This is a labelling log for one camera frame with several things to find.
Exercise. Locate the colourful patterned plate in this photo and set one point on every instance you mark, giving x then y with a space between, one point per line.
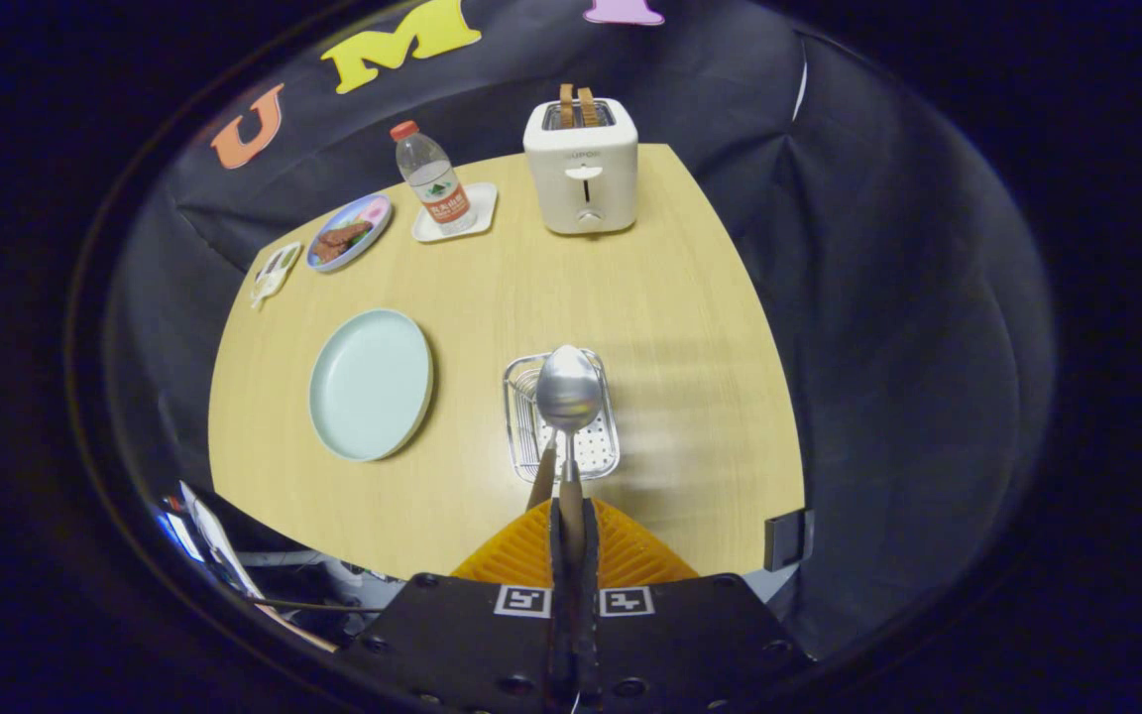
365 210

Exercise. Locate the brown food pieces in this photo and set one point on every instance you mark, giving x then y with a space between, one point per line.
338 240

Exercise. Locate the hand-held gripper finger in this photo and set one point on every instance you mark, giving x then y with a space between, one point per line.
561 635
586 635

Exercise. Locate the pale green plate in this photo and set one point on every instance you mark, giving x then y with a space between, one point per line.
371 387

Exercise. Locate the white toaster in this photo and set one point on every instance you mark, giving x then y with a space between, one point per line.
581 193

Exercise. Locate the black table clamp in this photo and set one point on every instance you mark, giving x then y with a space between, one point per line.
789 540

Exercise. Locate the white square coaster tray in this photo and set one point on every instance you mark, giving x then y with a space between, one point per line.
484 203

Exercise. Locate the clear plastic water bottle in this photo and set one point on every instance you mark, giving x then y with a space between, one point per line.
435 183

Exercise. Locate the white paper sheets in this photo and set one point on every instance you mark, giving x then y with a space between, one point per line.
219 550

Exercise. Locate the perforated metal tray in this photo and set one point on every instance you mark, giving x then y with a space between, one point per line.
596 451

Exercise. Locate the small white dish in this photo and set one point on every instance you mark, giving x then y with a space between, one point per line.
276 270

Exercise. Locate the brown toast slice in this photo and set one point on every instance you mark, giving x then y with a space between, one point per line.
588 106
566 104

